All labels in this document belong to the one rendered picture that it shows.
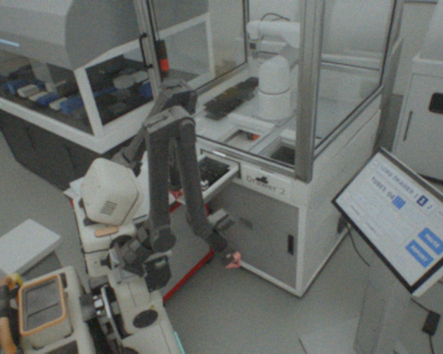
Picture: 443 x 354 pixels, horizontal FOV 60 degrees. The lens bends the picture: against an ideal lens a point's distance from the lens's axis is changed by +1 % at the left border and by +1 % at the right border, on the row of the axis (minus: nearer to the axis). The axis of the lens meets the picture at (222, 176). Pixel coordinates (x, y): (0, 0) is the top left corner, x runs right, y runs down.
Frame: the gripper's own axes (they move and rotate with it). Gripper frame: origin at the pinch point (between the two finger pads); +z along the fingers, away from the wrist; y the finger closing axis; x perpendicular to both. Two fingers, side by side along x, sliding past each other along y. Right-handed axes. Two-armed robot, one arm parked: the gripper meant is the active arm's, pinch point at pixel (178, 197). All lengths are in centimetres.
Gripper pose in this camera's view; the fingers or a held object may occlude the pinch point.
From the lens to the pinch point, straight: 191.5
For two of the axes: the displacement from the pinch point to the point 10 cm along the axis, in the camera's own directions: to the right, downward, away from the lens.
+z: 0.9, 8.1, 5.9
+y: 6.2, -5.1, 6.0
